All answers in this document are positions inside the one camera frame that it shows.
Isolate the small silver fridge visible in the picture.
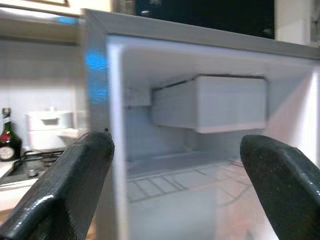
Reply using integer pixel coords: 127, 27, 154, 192
79, 8, 320, 240

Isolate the dark glass bottle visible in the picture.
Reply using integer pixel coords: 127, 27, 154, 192
0, 107, 23, 162

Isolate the black gas stove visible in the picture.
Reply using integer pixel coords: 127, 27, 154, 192
0, 148, 66, 186

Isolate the white wire fridge shelf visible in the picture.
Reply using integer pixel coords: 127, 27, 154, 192
127, 159, 253, 203

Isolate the white lidded pot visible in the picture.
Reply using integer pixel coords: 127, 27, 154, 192
24, 107, 76, 151

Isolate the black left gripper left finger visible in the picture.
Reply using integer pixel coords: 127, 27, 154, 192
0, 131, 116, 240

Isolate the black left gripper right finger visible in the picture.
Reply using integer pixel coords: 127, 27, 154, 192
239, 134, 320, 240

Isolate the white freezer compartment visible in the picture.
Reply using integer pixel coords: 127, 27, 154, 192
151, 74, 267, 133

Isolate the black glossy appliance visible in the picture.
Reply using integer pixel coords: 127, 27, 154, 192
132, 0, 276, 41

